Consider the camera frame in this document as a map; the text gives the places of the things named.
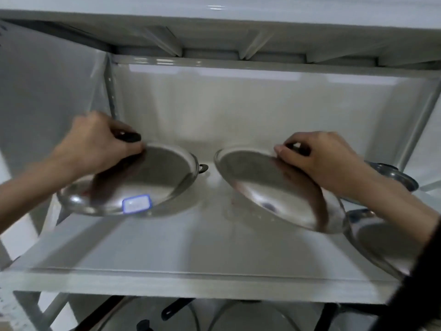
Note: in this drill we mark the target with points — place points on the steel pan with rimmed edge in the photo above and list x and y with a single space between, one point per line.
382 241

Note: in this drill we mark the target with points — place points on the person's right thumb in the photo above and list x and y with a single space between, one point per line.
287 157

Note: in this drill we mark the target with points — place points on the glass lid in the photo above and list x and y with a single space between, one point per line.
151 315

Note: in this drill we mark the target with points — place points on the white metal shelf rack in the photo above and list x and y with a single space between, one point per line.
213 251

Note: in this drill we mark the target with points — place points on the steel pan with blue label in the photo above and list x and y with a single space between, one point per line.
162 175

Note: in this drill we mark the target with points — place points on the person's left forearm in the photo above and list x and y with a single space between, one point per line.
27 196

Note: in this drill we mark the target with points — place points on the person's right hand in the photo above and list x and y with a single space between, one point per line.
324 161

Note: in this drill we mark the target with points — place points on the black sleeve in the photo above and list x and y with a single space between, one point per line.
417 282

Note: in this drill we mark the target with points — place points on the person's right forearm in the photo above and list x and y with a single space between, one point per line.
396 206

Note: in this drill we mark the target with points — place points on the steel pot lid with knob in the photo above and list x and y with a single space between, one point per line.
396 174

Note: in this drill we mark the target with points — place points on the person's left hand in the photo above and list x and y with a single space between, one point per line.
89 144

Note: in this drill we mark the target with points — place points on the plain steel pan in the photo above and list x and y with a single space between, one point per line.
272 189

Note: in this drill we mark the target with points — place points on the person's left thumb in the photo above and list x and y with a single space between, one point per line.
129 151

